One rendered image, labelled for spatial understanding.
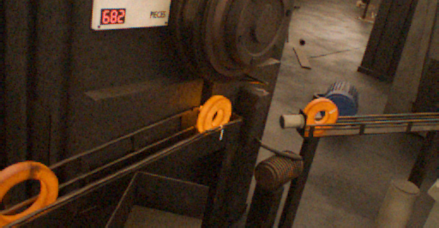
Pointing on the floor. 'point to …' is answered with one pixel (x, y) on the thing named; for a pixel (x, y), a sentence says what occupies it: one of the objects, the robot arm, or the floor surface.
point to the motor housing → (270, 189)
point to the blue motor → (342, 99)
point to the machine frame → (101, 93)
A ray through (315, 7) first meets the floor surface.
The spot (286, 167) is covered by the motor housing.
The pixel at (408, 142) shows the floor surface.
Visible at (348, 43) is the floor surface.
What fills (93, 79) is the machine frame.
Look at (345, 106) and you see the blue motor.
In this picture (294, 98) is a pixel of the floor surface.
